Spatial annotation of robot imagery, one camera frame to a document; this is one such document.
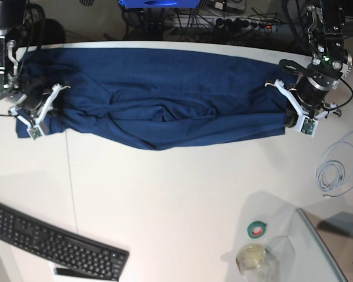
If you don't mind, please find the blue box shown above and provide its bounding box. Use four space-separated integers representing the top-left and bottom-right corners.
118 0 200 9

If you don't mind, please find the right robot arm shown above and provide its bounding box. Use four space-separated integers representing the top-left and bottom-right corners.
0 1 53 118

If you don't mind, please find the black computer keyboard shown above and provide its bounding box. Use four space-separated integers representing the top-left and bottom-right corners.
0 203 129 281

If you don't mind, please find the dark blue t-shirt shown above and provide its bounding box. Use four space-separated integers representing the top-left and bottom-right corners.
22 48 295 150

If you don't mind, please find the coiled white cable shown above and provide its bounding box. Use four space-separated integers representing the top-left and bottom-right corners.
315 127 353 198

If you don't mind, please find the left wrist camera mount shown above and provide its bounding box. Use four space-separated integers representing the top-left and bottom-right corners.
264 79 342 137

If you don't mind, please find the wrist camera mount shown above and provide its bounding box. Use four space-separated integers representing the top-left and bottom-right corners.
8 83 71 140
264 79 342 137

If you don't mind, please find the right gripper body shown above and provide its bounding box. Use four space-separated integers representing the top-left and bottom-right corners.
19 88 52 115

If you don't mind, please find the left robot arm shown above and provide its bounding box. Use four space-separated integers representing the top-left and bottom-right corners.
275 1 352 136

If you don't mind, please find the clear glass jar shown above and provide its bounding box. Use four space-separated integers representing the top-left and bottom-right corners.
236 244 272 282

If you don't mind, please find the black power strip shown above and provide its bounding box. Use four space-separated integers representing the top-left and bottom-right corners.
215 18 281 33

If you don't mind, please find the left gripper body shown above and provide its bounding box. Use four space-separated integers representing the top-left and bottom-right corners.
296 75 337 110

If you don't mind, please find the green tape roll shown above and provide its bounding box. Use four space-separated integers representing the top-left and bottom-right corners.
247 221 267 239

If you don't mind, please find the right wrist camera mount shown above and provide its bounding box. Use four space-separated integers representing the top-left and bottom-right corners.
8 83 71 140

